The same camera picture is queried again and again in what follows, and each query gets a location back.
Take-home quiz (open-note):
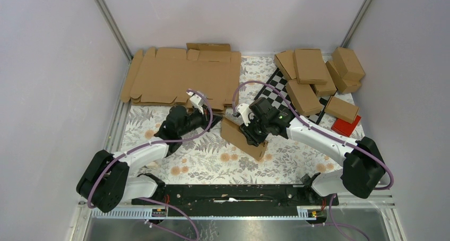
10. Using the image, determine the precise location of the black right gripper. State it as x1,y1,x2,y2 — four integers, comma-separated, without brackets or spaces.
239,114,270,148

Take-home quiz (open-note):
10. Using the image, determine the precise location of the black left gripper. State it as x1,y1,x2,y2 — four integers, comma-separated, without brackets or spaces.
178,105,223,137

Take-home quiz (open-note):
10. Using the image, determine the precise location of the brown cardboard box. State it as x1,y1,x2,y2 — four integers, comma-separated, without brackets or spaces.
220,118,269,161

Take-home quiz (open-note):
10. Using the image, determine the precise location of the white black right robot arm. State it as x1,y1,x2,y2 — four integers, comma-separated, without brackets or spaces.
236,98,386,205

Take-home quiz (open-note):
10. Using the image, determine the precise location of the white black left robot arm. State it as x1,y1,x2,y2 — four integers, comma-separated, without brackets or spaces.
76,106,223,213

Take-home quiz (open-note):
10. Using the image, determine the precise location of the folded cardboard box front centre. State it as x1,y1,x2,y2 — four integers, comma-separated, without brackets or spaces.
286,80,323,116

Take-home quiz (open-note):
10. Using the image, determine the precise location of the folded cardboard box back left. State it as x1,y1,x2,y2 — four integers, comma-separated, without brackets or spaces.
274,50,296,81

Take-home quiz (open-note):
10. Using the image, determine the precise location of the folded cardboard box front right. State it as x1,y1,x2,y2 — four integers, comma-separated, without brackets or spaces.
324,96,359,123

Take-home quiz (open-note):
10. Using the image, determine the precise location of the folded cardboard box middle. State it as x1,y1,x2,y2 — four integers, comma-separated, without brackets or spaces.
310,71,337,97

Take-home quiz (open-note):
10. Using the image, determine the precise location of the folded cardboard box large top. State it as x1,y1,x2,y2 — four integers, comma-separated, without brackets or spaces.
293,48,328,85

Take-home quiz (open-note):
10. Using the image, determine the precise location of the red box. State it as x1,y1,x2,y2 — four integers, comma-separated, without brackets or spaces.
331,115,361,137

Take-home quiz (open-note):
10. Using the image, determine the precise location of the folded cardboard box lower right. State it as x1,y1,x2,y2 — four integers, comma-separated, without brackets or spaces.
325,60,362,94

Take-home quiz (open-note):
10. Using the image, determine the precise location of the folded cardboard box top right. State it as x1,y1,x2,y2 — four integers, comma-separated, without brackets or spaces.
332,47,365,81

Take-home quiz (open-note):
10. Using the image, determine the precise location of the floral patterned table mat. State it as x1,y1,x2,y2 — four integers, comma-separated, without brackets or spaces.
119,56,341,184

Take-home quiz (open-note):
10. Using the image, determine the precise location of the stack of flat cardboard sheets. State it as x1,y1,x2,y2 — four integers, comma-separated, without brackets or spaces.
120,43,241,111

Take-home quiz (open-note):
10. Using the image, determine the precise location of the black white checkerboard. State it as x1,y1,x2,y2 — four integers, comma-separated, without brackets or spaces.
254,68,331,125

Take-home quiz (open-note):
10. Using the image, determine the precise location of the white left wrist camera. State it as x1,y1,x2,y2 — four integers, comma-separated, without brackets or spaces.
187,91,204,115

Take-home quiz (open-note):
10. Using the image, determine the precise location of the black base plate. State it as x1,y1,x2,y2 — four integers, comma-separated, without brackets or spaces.
153,184,339,217

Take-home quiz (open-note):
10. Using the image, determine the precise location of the aluminium rail frame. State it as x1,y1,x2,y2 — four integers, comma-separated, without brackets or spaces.
70,0,405,240

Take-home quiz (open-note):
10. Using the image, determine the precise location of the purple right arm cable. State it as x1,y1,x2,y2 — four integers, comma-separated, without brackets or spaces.
232,80,394,241

